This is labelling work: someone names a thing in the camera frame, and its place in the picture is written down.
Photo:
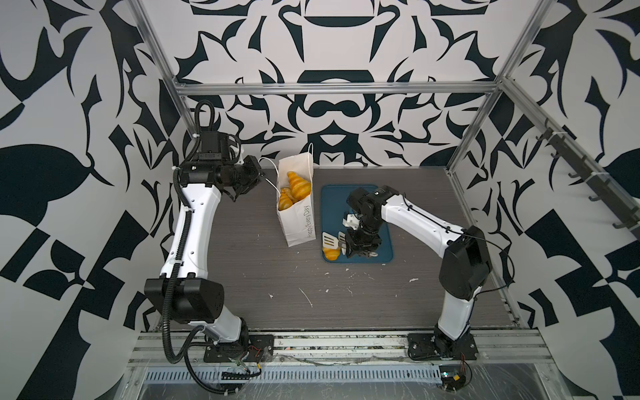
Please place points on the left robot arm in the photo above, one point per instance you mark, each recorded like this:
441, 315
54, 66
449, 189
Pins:
182, 292

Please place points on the aluminium cage frame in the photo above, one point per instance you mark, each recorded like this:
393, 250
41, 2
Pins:
400, 92

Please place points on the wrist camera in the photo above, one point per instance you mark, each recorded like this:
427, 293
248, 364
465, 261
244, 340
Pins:
351, 221
225, 148

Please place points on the fake croissant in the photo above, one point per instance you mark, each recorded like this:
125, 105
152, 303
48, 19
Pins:
332, 254
286, 199
299, 187

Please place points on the aluminium front rail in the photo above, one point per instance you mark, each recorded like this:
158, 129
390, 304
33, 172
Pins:
483, 345

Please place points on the white paper gift bag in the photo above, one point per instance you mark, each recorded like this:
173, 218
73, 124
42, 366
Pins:
297, 222

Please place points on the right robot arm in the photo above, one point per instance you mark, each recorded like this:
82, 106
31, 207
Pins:
465, 266

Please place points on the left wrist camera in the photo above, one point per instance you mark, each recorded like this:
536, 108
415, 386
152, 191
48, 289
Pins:
225, 148

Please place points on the black hook rack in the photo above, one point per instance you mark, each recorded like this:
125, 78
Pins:
584, 168

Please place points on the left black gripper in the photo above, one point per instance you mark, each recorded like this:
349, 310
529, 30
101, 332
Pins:
255, 174

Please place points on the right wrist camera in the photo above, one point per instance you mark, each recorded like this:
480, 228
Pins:
351, 221

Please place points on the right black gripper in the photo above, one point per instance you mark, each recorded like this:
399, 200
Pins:
354, 246

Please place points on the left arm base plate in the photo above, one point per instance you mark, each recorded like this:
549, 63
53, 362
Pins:
240, 349

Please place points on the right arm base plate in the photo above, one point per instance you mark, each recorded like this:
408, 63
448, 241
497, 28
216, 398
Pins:
442, 346

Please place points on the teal plastic tray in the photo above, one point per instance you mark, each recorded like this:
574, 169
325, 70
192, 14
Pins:
334, 207

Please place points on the small electronics board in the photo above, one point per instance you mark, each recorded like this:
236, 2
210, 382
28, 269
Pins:
453, 379

